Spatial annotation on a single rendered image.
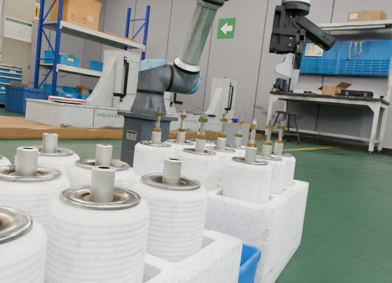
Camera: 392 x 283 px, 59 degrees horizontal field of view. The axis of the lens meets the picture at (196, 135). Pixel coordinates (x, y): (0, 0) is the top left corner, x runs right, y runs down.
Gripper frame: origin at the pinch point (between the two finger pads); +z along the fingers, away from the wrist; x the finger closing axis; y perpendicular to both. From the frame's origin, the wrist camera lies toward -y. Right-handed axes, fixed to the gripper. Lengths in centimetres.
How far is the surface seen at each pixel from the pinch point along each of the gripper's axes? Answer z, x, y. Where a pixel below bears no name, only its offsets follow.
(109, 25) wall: -181, -803, 379
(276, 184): 23.6, 14.5, 2.7
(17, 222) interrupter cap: 18, 72, 27
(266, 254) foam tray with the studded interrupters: 33.4, 31.1, 4.9
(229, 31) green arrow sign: -149, -613, 54
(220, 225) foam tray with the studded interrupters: 30.4, 28.3, 13.8
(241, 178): 21.2, 26.1, 10.8
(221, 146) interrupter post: 17.2, 7.5, 16.2
